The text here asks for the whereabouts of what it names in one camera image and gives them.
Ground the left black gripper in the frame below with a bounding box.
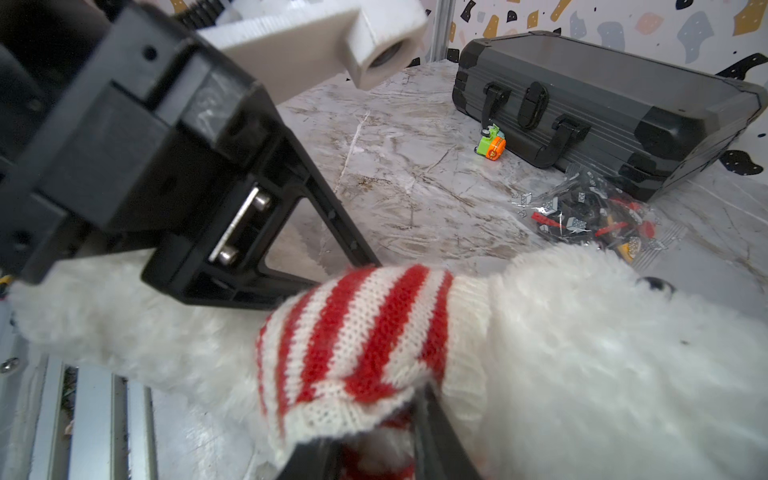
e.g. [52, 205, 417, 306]
[1, 1, 380, 311]

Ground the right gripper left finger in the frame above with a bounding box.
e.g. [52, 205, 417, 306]
[276, 438, 343, 480]

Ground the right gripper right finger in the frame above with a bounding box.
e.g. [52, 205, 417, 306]
[412, 384, 481, 480]

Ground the red white striped knit sweater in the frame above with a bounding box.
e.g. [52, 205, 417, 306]
[254, 264, 492, 479]

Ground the white teddy bear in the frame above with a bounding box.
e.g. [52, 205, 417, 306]
[10, 245, 767, 479]

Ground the bag of toy bricks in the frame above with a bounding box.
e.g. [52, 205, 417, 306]
[514, 165, 688, 272]

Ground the small green orange toy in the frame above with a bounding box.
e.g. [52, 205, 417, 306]
[475, 124, 506, 161]

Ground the dark grey hard case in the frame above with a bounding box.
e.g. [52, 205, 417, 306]
[452, 31, 767, 201]

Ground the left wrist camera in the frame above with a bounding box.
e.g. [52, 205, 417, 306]
[198, 0, 428, 104]

